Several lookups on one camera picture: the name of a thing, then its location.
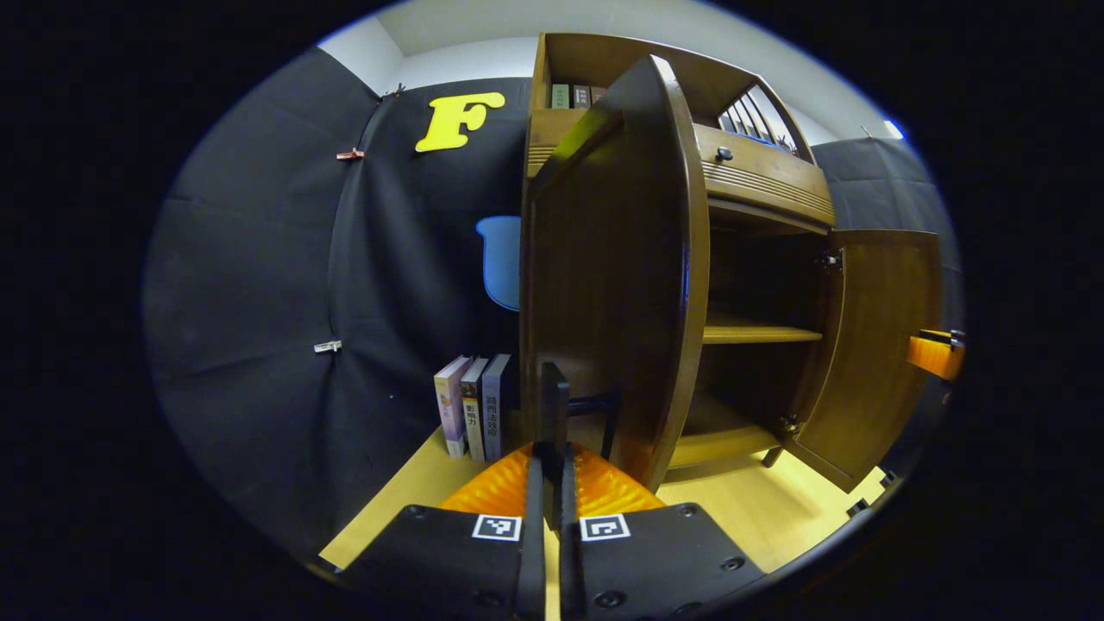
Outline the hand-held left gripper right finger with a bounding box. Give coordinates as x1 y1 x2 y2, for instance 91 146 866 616
561 442 767 621

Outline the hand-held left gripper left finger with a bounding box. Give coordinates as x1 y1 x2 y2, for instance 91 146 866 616
341 442 547 621

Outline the wooden cabinet door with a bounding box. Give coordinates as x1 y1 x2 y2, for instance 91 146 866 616
520 53 711 492
781 229 943 492

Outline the wooden double-door shoe cabinet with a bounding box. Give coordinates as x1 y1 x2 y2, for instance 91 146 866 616
520 33 837 471

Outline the white and orange book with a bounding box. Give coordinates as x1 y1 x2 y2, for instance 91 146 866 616
460 358 490 463

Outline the grey-blue book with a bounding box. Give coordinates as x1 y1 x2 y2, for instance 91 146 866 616
481 353 514 462

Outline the white and purple book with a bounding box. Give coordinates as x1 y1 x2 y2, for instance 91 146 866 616
434 355 474 458

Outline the wooden inner shelf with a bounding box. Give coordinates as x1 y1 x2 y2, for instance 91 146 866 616
703 310 825 346

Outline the wooden ribbed drawer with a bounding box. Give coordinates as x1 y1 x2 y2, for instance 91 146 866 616
526 108 836 229

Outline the blue folded towel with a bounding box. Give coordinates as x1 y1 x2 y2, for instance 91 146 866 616
731 128 793 153

